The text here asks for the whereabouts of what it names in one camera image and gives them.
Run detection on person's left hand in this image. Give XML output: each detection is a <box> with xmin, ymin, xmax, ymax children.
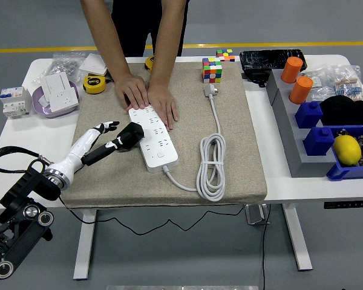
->
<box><xmin>145</xmin><ymin>84</ymin><xmax>179</xmax><ymax>132</ymax></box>

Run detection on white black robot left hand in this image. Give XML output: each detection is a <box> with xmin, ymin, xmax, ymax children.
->
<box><xmin>47</xmin><ymin>120</ymin><xmax>125</xmax><ymax>185</ymax></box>

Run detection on person's right hand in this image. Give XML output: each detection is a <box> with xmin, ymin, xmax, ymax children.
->
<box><xmin>113</xmin><ymin>73</ymin><xmax>149</xmax><ymax>110</ymax></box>

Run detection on black plug adapter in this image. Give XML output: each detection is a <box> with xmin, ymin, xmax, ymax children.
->
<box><xmin>116</xmin><ymin>122</ymin><xmax>145</xmax><ymax>150</ymax></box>

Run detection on white power strip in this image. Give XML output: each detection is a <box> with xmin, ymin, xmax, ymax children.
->
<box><xmin>128</xmin><ymin>104</ymin><xmax>179</xmax><ymax>173</ymax></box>

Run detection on thin black adapter cord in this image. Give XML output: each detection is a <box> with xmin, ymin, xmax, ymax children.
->
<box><xmin>59</xmin><ymin>193</ymin><xmax>252</xmax><ymax>236</ymax></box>

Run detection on purple bowl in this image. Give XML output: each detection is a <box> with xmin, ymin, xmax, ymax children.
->
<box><xmin>31</xmin><ymin>80</ymin><xmax>80</xmax><ymax>119</ymax></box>

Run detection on large colourful puzzle cube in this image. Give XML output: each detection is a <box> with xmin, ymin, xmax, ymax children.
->
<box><xmin>201</xmin><ymin>57</ymin><xmax>223</xmax><ymax>85</ymax></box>

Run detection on grey-brown fabric mat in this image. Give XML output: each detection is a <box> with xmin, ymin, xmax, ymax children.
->
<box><xmin>60</xmin><ymin>62</ymin><xmax>267</xmax><ymax>209</ymax></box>

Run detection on person's torso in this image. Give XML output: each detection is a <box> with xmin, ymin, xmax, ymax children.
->
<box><xmin>111</xmin><ymin>0</ymin><xmax>190</xmax><ymax>58</ymax></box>

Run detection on clear bag of screws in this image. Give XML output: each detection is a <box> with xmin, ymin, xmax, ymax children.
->
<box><xmin>31</xmin><ymin>51</ymin><xmax>87</xmax><ymax>85</ymax></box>

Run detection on white circuit breaker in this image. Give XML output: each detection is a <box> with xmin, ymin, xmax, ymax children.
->
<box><xmin>0</xmin><ymin>86</ymin><xmax>32</xmax><ymax>120</ymax></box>

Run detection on small colourful puzzle cube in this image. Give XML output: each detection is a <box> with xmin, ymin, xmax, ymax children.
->
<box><xmin>215</xmin><ymin>48</ymin><xmax>236</xmax><ymax>63</ymax></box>

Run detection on white table leg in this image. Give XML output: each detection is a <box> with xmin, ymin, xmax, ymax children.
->
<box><xmin>283</xmin><ymin>204</ymin><xmax>313</xmax><ymax>271</ymax></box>
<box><xmin>72</xmin><ymin>208</ymin><xmax>97</xmax><ymax>280</ymax></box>

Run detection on black power adapter block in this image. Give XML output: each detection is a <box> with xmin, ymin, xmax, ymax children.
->
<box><xmin>241</xmin><ymin>69</ymin><xmax>270</xmax><ymax>88</ymax></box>

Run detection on black plastic tray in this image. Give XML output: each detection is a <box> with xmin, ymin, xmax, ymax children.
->
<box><xmin>238</xmin><ymin>48</ymin><xmax>309</xmax><ymax>73</ymax></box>

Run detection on orange cylinder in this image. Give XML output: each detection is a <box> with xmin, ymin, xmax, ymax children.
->
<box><xmin>289</xmin><ymin>76</ymin><xmax>314</xmax><ymax>105</ymax></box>
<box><xmin>280</xmin><ymin>56</ymin><xmax>304</xmax><ymax>84</ymax></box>

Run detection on grey stepped stand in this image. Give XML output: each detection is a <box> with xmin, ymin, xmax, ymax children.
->
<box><xmin>265</xmin><ymin>68</ymin><xmax>336</xmax><ymax>178</ymax></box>

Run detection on blue block with knob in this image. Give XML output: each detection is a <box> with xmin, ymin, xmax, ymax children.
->
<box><xmin>295</xmin><ymin>101</ymin><xmax>324</xmax><ymax>129</ymax></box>
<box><xmin>302</xmin><ymin>126</ymin><xmax>336</xmax><ymax>157</ymax></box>

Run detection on clear bag of small parts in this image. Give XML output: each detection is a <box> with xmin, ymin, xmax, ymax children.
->
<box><xmin>302</xmin><ymin>68</ymin><xmax>336</xmax><ymax>103</ymax></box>

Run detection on black cloth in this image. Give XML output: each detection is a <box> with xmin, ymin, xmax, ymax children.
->
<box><xmin>319</xmin><ymin>95</ymin><xmax>363</xmax><ymax>127</ymax></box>

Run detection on clear bag of resistors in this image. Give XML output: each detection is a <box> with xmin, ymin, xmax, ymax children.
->
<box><xmin>329</xmin><ymin>65</ymin><xmax>363</xmax><ymax>102</ymax></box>

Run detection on yellow lemon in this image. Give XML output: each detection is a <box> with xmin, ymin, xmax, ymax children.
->
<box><xmin>332</xmin><ymin>135</ymin><xmax>362</xmax><ymax>166</ymax></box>

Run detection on blue plastic bin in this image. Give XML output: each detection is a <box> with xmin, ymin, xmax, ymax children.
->
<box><xmin>325</xmin><ymin>124</ymin><xmax>363</xmax><ymax>182</ymax></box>

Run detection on black table control panel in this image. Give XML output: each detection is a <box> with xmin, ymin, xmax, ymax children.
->
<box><xmin>322</xmin><ymin>199</ymin><xmax>363</xmax><ymax>210</ymax></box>

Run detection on white wall switch panel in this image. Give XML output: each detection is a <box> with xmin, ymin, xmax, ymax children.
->
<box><xmin>78</xmin><ymin>53</ymin><xmax>110</xmax><ymax>76</ymax></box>

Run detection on white power cord with plug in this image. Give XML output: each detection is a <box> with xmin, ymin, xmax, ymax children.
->
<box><xmin>162</xmin><ymin>83</ymin><xmax>227</xmax><ymax>202</ymax></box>

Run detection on white wall socket panel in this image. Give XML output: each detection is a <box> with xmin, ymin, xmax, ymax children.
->
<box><xmin>44</xmin><ymin>87</ymin><xmax>80</xmax><ymax>114</ymax></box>

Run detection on white switch plate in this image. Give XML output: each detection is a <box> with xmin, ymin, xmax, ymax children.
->
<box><xmin>44</xmin><ymin>71</ymin><xmax>73</xmax><ymax>96</ymax></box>

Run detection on silver metal bracket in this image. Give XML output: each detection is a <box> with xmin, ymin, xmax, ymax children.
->
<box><xmin>244</xmin><ymin>204</ymin><xmax>272</xmax><ymax>226</ymax></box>

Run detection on black hanging cable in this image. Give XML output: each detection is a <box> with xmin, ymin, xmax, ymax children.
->
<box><xmin>261</xmin><ymin>205</ymin><xmax>272</xmax><ymax>290</ymax></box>

